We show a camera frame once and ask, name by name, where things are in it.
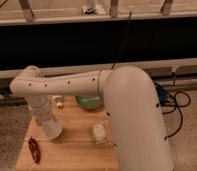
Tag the white toothpaste tube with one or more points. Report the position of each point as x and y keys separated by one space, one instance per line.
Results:
x=58 y=100

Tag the wooden cutting board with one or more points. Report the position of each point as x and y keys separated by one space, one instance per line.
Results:
x=75 y=149

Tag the white wrapped packet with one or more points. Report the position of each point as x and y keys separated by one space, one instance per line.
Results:
x=99 y=133

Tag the green bowl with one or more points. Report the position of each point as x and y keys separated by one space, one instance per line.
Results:
x=89 y=102

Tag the dark red chili pepper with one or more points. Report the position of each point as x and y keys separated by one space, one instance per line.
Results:
x=35 y=150

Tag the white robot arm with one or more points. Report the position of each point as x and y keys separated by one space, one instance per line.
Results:
x=130 y=99

